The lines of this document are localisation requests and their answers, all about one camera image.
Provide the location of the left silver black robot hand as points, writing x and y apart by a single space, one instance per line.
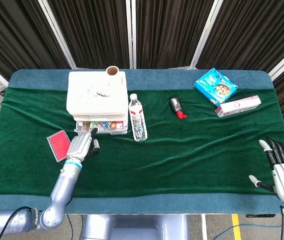
80 146

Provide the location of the clear drawer with colourful items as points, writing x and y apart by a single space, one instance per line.
111 126

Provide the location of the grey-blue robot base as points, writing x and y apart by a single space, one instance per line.
134 227

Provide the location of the clear drawer with wooden stick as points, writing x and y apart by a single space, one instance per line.
99 117

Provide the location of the white plastic storage box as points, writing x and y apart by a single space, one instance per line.
94 105

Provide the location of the red card in clear case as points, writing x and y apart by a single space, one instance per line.
58 145

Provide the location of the black table control box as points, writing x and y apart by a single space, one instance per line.
260 215

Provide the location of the clear plastic water bottle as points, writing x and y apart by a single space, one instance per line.
138 117

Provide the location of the green velvet cloth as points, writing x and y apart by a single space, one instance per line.
169 162

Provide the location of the pink white toothpaste box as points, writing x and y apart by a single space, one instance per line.
239 106

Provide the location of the blue table cover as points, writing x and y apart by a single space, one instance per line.
156 78

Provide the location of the black bottle with red cap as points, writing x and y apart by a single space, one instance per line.
176 105

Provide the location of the dark folding partition screen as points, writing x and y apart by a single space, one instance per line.
94 32

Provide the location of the blue cookie box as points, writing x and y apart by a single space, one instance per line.
214 85

